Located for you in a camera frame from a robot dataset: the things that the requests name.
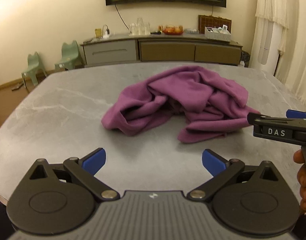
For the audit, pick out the black flat box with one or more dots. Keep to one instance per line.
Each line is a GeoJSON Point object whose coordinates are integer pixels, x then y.
{"type": "Point", "coordinates": [155, 32]}

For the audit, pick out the clear plastic tray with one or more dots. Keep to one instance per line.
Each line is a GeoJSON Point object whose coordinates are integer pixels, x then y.
{"type": "Point", "coordinates": [191, 31]}

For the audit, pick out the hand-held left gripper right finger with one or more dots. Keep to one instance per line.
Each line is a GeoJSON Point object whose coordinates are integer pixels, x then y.
{"type": "Point", "coordinates": [212, 162]}

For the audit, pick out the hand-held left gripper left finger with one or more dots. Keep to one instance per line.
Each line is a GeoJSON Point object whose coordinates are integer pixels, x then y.
{"type": "Point", "coordinates": [94, 161]}

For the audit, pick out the green plastic child chair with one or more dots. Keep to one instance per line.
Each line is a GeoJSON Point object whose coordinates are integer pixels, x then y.
{"type": "Point", "coordinates": [33, 67]}
{"type": "Point", "coordinates": [68, 55]}

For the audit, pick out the person's right hand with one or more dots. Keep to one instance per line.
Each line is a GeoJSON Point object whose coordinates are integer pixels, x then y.
{"type": "Point", "coordinates": [304, 180]}

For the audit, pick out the tan paper cup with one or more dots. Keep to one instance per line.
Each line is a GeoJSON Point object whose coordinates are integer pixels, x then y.
{"type": "Point", "coordinates": [98, 33]}

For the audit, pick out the brown wooden framed board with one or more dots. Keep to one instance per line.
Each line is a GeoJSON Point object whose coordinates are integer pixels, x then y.
{"type": "Point", "coordinates": [212, 21]}

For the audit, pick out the grey and brown sideboard cabinet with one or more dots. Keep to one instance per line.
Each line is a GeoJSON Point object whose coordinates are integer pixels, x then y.
{"type": "Point", "coordinates": [165, 50]}

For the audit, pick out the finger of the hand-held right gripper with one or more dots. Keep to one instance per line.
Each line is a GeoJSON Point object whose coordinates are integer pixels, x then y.
{"type": "Point", "coordinates": [296, 114]}
{"type": "Point", "coordinates": [267, 121]}

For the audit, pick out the white woven basket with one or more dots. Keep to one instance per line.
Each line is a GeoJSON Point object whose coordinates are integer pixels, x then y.
{"type": "Point", "coordinates": [216, 37]}

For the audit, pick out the cream lace curtain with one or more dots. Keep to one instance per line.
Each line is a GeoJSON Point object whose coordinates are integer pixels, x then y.
{"type": "Point", "coordinates": [295, 30]}

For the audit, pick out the clear drinking glass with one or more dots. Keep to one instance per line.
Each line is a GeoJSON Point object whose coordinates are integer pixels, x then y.
{"type": "Point", "coordinates": [140, 25]}
{"type": "Point", "coordinates": [133, 29]}
{"type": "Point", "coordinates": [146, 28]}

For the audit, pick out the white glass tray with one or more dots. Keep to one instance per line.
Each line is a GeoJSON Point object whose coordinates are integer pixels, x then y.
{"type": "Point", "coordinates": [139, 34]}

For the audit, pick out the dark flat floor object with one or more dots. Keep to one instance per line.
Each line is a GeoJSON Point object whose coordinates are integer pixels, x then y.
{"type": "Point", "coordinates": [17, 87]}

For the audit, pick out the white charging dock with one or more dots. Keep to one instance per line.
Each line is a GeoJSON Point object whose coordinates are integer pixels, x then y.
{"type": "Point", "coordinates": [106, 32]}

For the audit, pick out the purple pants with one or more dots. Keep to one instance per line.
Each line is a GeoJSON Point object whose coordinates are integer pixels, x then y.
{"type": "Point", "coordinates": [180, 90]}

